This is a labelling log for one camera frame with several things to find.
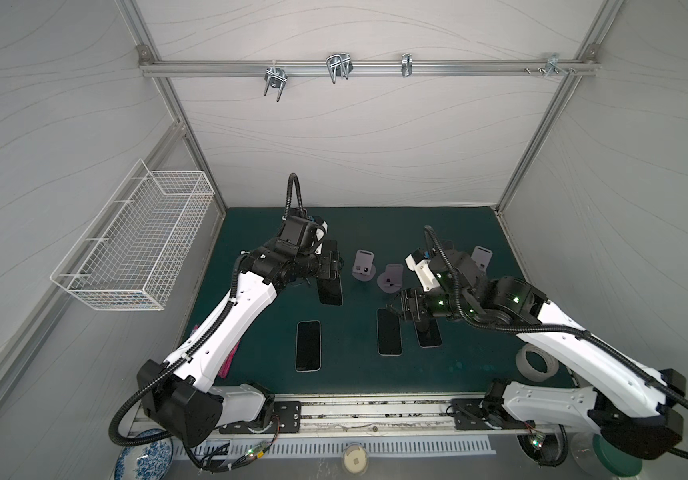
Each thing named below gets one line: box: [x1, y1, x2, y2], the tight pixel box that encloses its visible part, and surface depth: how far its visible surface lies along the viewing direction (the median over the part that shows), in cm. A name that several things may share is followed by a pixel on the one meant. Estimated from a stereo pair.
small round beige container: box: [342, 442, 369, 476], surface depth 61 cm
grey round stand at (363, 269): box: [352, 249, 376, 282], surface depth 99 cm
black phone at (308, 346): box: [295, 320, 321, 373], surface depth 87 cm
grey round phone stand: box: [471, 245, 493, 272], surface depth 99 cm
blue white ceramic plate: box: [114, 428, 173, 480], surface depth 67 cm
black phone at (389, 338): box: [376, 308, 403, 357], surface depth 88 cm
